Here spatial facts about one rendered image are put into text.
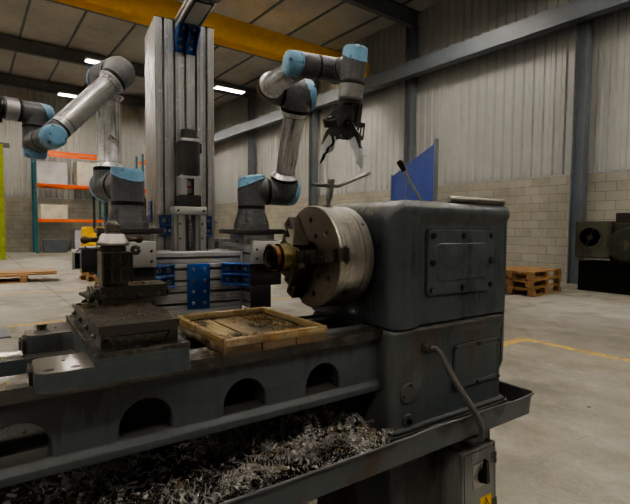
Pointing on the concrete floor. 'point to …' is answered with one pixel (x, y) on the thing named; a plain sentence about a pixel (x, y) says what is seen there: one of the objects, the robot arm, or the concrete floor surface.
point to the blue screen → (420, 173)
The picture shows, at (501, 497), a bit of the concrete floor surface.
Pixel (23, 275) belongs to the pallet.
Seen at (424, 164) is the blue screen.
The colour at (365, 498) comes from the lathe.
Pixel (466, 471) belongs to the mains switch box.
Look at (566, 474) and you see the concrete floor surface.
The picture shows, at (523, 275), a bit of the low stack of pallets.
